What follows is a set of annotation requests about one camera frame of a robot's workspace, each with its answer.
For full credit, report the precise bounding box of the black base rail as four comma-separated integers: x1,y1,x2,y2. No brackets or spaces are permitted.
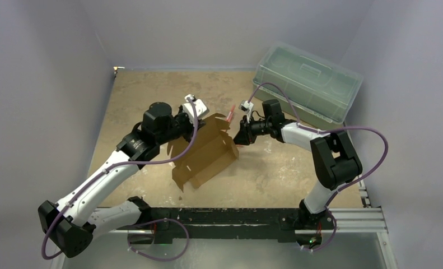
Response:
128,196,336,247

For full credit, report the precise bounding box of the clear plastic storage box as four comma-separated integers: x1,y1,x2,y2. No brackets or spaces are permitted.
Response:
252,42,363,124

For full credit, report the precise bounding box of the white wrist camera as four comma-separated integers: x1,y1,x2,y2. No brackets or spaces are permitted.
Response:
239,100,254,123
181,94,209,122

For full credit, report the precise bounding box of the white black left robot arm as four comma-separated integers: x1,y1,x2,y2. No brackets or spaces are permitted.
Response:
38,95,209,260

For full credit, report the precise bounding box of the red pen with white label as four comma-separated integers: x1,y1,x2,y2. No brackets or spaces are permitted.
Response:
226,105,236,123

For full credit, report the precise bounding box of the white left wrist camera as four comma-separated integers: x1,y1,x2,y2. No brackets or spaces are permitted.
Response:
181,94,209,122

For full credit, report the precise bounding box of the brown cardboard box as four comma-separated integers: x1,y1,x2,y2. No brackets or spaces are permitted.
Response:
172,113,239,191

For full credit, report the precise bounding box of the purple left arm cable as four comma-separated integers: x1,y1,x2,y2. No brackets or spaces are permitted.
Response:
40,96,200,261

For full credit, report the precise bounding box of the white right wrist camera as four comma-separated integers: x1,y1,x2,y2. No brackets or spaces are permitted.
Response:
239,100,254,123

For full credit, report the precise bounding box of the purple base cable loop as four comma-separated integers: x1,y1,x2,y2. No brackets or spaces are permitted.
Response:
127,218,190,262

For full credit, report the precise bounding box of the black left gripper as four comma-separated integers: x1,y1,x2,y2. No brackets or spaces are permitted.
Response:
157,104,206,145

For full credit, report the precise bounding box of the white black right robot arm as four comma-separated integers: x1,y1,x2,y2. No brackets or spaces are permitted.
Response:
234,99,363,228

